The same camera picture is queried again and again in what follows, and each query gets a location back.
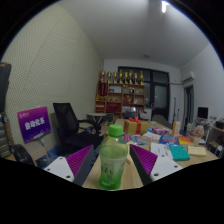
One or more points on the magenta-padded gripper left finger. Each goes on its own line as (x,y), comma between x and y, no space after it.
(60,168)

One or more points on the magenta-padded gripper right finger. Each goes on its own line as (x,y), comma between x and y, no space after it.
(165,167)

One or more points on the green drink bottle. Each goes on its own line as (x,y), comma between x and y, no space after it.
(113,160)

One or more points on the white paper document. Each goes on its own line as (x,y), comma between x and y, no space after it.
(160,149)

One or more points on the teal book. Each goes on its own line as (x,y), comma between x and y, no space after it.
(179,152)

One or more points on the orange red book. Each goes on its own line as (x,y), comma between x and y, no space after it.
(185,140)

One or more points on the pink box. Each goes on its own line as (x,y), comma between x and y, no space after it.
(160,131)

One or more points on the black chair backrest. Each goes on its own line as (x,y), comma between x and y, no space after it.
(22,154)

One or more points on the orange standing card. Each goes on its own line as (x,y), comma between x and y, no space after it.
(176,128)

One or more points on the blue book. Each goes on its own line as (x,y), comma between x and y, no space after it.
(132,139)

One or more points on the black office chair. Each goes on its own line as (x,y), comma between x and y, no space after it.
(66,120)

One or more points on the potted pink flowers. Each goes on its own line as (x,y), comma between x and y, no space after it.
(198,131)

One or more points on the purple sign board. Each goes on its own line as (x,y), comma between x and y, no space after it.
(34,124)

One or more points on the yellow gift box red ribbon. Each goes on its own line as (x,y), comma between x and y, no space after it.
(131,128)

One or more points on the wooden side desk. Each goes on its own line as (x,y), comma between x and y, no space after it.
(216,130)

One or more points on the computer monitor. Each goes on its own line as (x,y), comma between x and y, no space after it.
(202,112)

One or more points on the wooden shelf unit with trophies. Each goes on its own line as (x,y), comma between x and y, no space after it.
(116,96)

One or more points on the dark suitcase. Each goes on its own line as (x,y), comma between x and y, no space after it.
(4,86)

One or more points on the ceiling tube light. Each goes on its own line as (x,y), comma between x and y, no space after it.
(165,6)

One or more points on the white wall air conditioner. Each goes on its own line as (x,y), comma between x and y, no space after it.
(188,76)

